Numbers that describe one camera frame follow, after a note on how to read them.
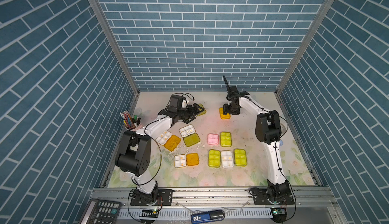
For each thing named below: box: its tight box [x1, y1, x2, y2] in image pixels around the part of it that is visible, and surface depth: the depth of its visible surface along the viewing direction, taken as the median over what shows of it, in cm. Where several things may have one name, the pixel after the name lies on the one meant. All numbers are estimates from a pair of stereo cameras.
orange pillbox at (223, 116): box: [218, 106, 231, 120], surface depth 107 cm
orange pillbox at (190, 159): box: [173, 153, 200, 168], surface depth 88 cm
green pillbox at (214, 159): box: [208, 149, 221, 168], surface depth 88 cm
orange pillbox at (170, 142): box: [155, 129, 182, 152], surface depth 96 cm
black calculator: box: [78, 198, 122, 224], surface depth 69 cm
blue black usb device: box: [190, 209, 226, 224], surface depth 67 cm
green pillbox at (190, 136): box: [178, 124, 201, 147], surface depth 98 cm
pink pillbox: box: [206, 133, 220, 146], surface depth 96 cm
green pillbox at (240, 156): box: [234, 148, 248, 167], surface depth 88 cm
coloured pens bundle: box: [119, 110, 141, 130], surface depth 90 cm
